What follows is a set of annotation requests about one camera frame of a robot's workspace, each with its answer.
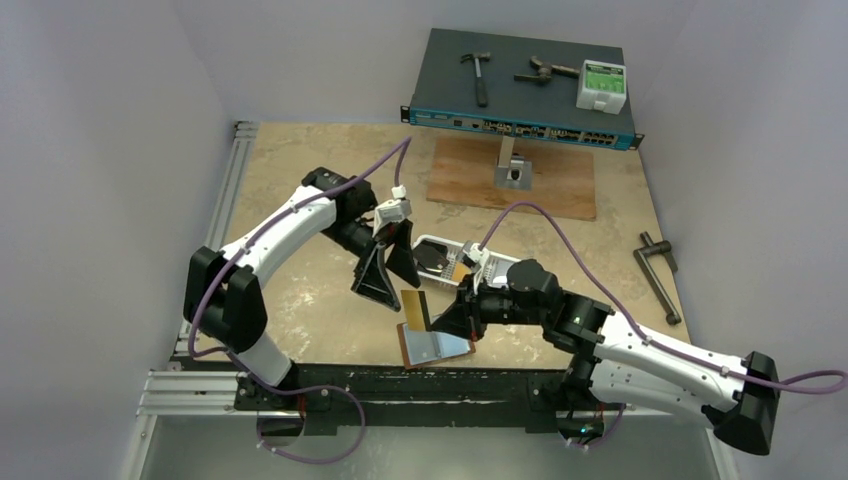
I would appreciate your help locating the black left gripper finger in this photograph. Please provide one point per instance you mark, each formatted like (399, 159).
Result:
(401, 259)
(371, 279)

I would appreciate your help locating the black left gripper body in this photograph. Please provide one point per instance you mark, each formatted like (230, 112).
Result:
(386, 235)

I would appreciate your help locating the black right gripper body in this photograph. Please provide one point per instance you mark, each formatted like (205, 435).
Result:
(471, 307)

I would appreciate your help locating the gold striped credit card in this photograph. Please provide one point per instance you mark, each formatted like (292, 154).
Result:
(415, 308)
(460, 271)

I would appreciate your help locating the brown leather card holder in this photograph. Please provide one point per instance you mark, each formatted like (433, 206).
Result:
(420, 348)

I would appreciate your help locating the white plastic basket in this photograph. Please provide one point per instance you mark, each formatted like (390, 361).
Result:
(495, 272)

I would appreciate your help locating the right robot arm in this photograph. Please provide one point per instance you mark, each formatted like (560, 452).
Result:
(614, 362)

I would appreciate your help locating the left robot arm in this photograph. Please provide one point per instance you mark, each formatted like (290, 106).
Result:
(224, 290)

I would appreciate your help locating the plywood base board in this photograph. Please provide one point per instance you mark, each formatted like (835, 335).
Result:
(470, 172)

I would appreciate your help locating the small hammer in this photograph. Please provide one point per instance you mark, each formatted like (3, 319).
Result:
(481, 93)

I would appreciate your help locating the white green electrical module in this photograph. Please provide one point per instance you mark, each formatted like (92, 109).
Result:
(602, 87)

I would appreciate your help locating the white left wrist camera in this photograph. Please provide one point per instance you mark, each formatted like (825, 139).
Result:
(392, 211)

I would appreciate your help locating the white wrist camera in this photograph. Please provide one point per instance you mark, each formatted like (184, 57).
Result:
(392, 211)
(475, 257)

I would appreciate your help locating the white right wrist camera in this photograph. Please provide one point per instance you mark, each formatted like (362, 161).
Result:
(475, 257)

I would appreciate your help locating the silver metal stand bracket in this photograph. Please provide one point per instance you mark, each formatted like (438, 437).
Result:
(512, 170)

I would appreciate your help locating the aluminium frame rail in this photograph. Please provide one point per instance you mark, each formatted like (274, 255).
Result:
(229, 175)

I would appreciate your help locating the metal T-handle tool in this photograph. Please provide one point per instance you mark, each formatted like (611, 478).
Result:
(642, 256)

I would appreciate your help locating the blue network switch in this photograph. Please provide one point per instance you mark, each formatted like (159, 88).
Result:
(487, 83)

